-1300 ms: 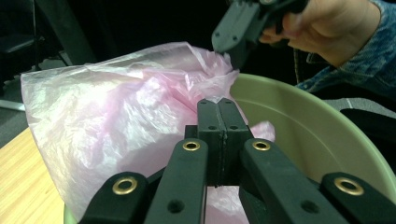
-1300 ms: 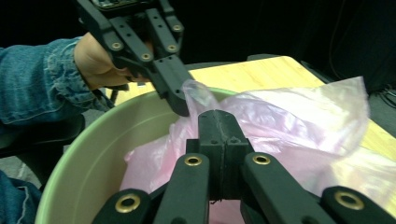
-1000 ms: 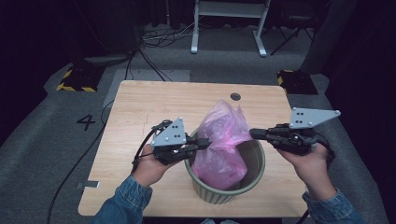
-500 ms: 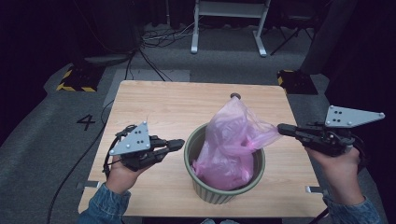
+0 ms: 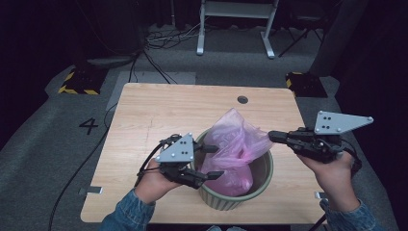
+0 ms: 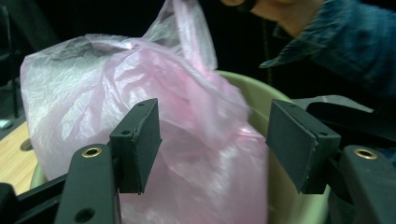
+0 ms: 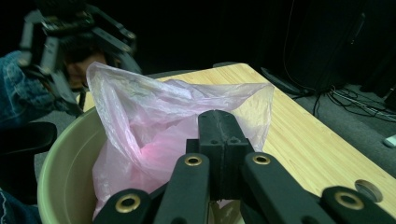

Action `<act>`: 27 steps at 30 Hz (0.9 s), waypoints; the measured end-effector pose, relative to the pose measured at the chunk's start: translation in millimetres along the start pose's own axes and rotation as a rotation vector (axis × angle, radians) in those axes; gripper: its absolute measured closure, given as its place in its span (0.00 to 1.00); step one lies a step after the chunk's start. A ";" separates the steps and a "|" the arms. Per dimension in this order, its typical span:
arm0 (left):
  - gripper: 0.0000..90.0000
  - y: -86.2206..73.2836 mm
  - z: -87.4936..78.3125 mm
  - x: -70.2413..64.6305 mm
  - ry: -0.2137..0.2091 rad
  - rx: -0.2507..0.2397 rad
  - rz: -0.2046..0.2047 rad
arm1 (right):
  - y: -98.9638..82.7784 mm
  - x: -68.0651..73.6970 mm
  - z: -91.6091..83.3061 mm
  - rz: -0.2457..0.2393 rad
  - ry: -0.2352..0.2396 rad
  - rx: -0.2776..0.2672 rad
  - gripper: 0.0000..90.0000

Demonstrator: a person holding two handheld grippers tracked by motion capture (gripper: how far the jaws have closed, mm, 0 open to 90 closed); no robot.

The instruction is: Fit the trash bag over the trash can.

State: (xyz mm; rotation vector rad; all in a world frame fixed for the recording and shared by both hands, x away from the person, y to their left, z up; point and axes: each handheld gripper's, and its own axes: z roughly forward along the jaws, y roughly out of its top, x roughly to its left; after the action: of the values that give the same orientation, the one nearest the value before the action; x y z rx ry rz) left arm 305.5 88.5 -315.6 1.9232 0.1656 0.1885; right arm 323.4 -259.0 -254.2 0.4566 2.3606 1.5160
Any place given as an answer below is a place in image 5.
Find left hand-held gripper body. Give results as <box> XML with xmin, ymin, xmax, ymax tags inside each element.
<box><xmin>154</xmin><ymin>132</ymin><xmax>207</xmax><ymax>191</ymax></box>

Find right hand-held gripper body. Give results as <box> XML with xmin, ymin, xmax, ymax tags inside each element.
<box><xmin>288</xmin><ymin>110</ymin><xmax>375</xmax><ymax>165</ymax></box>

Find green plastic bucket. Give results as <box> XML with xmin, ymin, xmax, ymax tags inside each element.
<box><xmin>191</xmin><ymin>128</ymin><xmax>275</xmax><ymax>212</ymax></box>

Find pink plastic bag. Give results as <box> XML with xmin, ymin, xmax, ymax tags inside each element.
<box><xmin>200</xmin><ymin>108</ymin><xmax>274</xmax><ymax>197</ymax></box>

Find person's left hand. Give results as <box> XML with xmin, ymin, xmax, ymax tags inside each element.
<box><xmin>134</xmin><ymin>159</ymin><xmax>183</xmax><ymax>206</ymax></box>

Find person's right hand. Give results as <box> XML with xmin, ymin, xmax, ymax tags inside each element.
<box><xmin>297</xmin><ymin>151</ymin><xmax>361</xmax><ymax>213</ymax></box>

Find yellow black striped stand base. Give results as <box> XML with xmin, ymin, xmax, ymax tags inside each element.
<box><xmin>57</xmin><ymin>66</ymin><xmax>109</xmax><ymax>96</ymax></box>
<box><xmin>285</xmin><ymin>71</ymin><xmax>329</xmax><ymax>98</ymax></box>

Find person's legs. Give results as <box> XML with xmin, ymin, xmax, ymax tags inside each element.
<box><xmin>206</xmin><ymin>225</ymin><xmax>248</xmax><ymax>231</ymax></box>

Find grey curtain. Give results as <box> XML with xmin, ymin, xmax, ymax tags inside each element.
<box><xmin>308</xmin><ymin>0</ymin><xmax>370</xmax><ymax>78</ymax></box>

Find black tripod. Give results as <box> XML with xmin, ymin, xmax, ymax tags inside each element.
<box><xmin>277</xmin><ymin>17</ymin><xmax>324</xmax><ymax>59</ymax></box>

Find left hand-held gripper black cable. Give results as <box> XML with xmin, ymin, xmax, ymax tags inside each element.
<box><xmin>136</xmin><ymin>133</ymin><xmax>182</xmax><ymax>188</ymax></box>

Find hand-held gripper black cable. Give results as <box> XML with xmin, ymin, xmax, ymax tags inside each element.
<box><xmin>136</xmin><ymin>133</ymin><xmax>182</xmax><ymax>188</ymax></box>
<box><xmin>339</xmin><ymin>139</ymin><xmax>364</xmax><ymax>178</ymax></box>

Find right hand-held gripper black cable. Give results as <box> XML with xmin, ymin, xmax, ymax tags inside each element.
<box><xmin>339</xmin><ymin>139</ymin><xmax>364</xmax><ymax>178</ymax></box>

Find thin black floor cable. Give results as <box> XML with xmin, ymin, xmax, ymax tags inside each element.
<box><xmin>141</xmin><ymin>49</ymin><xmax>178</xmax><ymax>86</ymax></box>

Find long black floor cable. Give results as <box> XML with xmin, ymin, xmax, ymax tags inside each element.
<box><xmin>47</xmin><ymin>101</ymin><xmax>119</xmax><ymax>231</ymax></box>

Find bundle of floor cables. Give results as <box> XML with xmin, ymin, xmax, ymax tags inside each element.
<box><xmin>144</xmin><ymin>21</ymin><xmax>207</xmax><ymax>51</ymax></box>

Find white metal stand frame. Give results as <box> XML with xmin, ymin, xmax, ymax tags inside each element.
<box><xmin>195</xmin><ymin>0</ymin><xmax>280</xmax><ymax>60</ymax></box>

